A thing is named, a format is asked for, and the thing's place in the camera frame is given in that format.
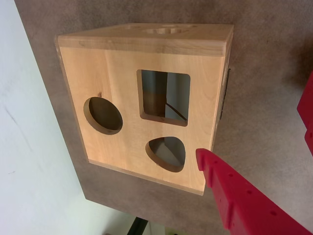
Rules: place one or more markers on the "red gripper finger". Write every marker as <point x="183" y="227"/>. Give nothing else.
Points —
<point x="244" y="208"/>

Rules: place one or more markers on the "red robot arm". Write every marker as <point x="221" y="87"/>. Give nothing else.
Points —
<point x="308" y="110"/>

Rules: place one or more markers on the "wooden shape sorter box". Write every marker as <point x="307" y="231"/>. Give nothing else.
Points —
<point x="117" y="73"/>

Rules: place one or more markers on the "black metal post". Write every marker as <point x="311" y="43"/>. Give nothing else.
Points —
<point x="135" y="226"/>

